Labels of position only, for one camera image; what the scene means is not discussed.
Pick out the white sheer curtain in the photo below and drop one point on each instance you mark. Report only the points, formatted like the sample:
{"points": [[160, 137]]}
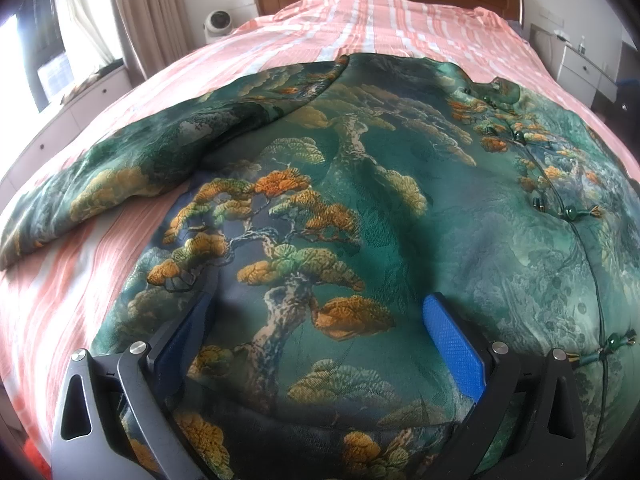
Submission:
{"points": [[82, 5]]}

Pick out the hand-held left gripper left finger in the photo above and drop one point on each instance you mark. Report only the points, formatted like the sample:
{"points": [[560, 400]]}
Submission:
{"points": [[194, 321]]}

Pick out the green pine print jacket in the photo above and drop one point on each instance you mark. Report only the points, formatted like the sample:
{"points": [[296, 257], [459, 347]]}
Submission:
{"points": [[400, 210]]}

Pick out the small white fan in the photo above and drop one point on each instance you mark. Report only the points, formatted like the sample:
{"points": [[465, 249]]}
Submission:
{"points": [[218, 21]]}

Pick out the white nightstand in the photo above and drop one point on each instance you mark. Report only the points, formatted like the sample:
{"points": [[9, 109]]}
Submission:
{"points": [[580, 67]]}

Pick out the small clear bottle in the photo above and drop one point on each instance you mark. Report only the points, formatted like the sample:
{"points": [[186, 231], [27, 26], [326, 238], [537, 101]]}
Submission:
{"points": [[581, 46]]}

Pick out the pink striped bed sheet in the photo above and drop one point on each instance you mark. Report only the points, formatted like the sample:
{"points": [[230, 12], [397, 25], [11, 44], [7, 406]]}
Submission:
{"points": [[350, 25]]}

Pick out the white drawer cabinet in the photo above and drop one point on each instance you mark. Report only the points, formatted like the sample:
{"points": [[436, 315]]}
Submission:
{"points": [[85, 105]]}

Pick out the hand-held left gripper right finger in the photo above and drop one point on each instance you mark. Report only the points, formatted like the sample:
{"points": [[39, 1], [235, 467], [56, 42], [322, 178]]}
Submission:
{"points": [[450, 331]]}

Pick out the beige curtain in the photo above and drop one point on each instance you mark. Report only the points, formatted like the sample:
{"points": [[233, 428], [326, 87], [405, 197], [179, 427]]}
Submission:
{"points": [[150, 5]]}

